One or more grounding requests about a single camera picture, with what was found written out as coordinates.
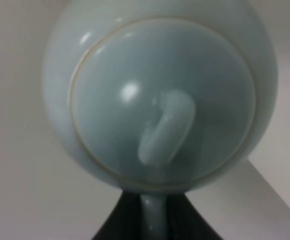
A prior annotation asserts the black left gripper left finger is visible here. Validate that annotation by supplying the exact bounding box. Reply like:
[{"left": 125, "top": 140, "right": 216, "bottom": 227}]
[{"left": 93, "top": 191, "right": 147, "bottom": 240}]

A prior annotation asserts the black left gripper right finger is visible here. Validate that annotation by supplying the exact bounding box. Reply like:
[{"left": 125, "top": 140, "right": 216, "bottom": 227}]
[{"left": 165, "top": 194, "right": 222, "bottom": 240}]

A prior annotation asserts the light blue porcelain teapot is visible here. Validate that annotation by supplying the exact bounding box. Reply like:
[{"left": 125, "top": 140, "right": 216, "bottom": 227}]
[{"left": 42, "top": 0, "right": 278, "bottom": 240}]

